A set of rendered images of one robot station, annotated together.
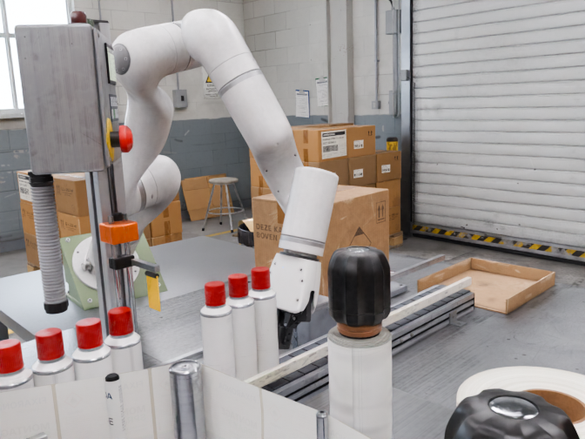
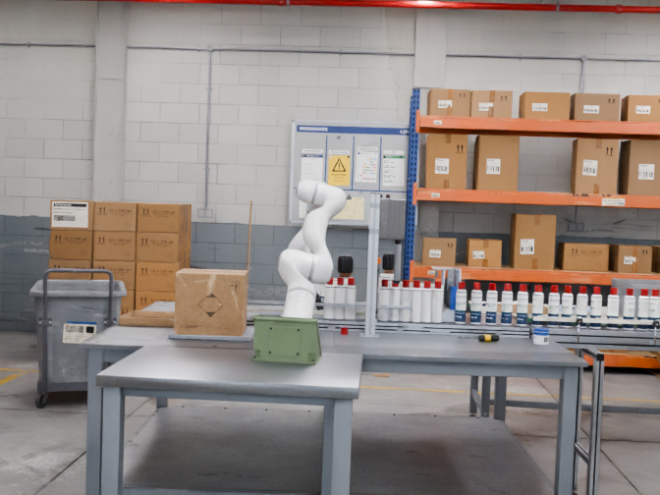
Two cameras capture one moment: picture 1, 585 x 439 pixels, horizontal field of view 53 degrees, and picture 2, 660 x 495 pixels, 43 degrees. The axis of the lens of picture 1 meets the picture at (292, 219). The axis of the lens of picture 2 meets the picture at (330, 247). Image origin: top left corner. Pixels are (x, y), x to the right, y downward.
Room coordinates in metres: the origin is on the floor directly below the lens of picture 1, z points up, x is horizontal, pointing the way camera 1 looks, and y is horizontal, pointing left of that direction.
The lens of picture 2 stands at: (3.86, 2.94, 1.44)
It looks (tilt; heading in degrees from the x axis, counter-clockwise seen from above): 3 degrees down; 225
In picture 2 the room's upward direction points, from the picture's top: 2 degrees clockwise
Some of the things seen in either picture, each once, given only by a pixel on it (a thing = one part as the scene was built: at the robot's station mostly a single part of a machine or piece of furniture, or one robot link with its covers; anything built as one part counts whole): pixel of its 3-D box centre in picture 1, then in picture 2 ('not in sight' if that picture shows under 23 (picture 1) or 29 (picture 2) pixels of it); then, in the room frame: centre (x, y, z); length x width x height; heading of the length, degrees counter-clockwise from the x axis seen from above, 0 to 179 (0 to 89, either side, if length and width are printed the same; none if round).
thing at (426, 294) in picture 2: not in sight; (426, 302); (0.65, 0.40, 0.98); 0.05 x 0.05 x 0.20
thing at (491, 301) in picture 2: not in sight; (491, 303); (0.43, 0.62, 0.98); 0.05 x 0.05 x 0.20
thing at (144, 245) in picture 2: not in sight; (123, 279); (-0.09, -3.64, 0.70); 1.20 x 0.82 x 1.39; 138
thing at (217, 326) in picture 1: (218, 343); (350, 299); (0.91, 0.13, 0.98); 0.05 x 0.05 x 0.20
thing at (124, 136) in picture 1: (121, 138); not in sight; (0.83, 0.23, 1.33); 0.04 x 0.03 x 0.04; 10
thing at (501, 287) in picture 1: (487, 282); (156, 318); (1.58, -0.54, 0.85); 0.30 x 0.26 x 0.04; 135
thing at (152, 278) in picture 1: (153, 290); not in sight; (0.86, 0.21, 1.09); 0.03 x 0.01 x 0.06; 45
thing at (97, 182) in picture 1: (110, 233); (372, 264); (0.95, 0.30, 1.16); 0.04 x 0.04 x 0.67; 45
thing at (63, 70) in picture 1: (75, 100); (387, 218); (0.86, 0.30, 1.38); 0.17 x 0.10 x 0.19; 10
